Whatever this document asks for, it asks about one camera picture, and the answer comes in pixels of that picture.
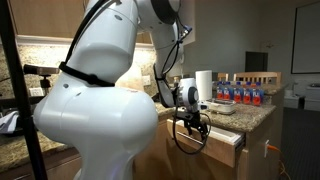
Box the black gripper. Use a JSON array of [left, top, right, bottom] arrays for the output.
[[174, 110, 210, 140]]

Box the silver bar drawer handle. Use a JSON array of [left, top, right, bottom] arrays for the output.
[[176, 131, 205, 146]]

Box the wooden drawer with cutlery tray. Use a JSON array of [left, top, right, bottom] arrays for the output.
[[166, 118, 246, 168]]

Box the white rectangular container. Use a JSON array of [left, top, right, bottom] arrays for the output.
[[199, 98, 237, 116]]

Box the red label drink bottle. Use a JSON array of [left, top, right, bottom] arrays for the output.
[[216, 81, 225, 100], [223, 81, 233, 102], [242, 81, 252, 106], [233, 81, 243, 104], [251, 82, 264, 107]]

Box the white paper towel roll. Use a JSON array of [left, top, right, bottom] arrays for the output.
[[195, 69, 213, 101]]

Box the narrow wooden chair back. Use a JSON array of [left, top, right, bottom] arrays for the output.
[[217, 72, 230, 83]]

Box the dark doorway panel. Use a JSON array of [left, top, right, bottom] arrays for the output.
[[245, 51, 269, 73]]

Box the backsplash power outlet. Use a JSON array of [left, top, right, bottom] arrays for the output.
[[28, 87, 45, 98]]

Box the black tripod pole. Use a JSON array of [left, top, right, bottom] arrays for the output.
[[0, 0, 48, 180]]

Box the white cloth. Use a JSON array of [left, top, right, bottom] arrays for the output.
[[0, 110, 20, 135]]

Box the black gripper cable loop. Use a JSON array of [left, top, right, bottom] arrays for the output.
[[172, 106, 213, 156]]

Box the orange power cable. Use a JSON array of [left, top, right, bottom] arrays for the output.
[[266, 144, 288, 180]]

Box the white wall board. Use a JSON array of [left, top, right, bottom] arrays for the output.
[[290, 1, 320, 75]]

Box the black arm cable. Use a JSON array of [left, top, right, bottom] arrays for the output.
[[64, 0, 193, 81]]

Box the black camera on mount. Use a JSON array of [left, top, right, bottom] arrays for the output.
[[23, 64, 61, 98]]

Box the wooden wall cabinet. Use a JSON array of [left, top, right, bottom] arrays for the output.
[[8, 0, 196, 46]]

